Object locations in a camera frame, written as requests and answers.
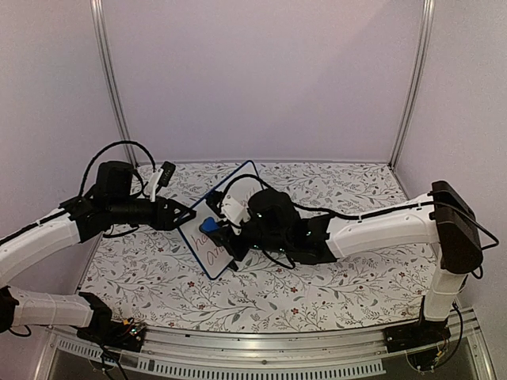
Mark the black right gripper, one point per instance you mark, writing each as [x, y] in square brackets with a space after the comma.
[237, 252]

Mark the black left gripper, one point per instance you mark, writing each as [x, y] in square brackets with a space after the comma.
[164, 218]

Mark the blue whiteboard eraser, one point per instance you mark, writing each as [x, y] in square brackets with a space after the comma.
[208, 226]

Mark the small blue-framed whiteboard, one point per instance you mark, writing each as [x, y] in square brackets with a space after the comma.
[211, 255]

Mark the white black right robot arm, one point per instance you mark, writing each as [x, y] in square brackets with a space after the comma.
[440, 218]

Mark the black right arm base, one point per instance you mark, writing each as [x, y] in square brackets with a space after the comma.
[425, 342]

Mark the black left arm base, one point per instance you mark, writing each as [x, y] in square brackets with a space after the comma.
[128, 335]

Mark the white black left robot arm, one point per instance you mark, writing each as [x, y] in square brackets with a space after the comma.
[30, 294]

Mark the floral patterned tablecloth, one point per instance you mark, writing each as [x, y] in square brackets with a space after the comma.
[152, 276]

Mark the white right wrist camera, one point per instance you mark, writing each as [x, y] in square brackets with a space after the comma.
[229, 210]

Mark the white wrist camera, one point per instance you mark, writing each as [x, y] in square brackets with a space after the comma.
[159, 179]
[229, 210]

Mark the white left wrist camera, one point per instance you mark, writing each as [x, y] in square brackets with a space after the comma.
[159, 179]

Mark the aluminium front rail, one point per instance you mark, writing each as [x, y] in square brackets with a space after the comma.
[347, 354]

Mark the left aluminium frame post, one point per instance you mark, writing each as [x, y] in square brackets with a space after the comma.
[99, 25]

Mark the aluminium frame post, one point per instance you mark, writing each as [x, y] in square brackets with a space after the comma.
[423, 41]
[99, 25]

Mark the right aluminium frame post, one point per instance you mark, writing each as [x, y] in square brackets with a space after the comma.
[423, 41]

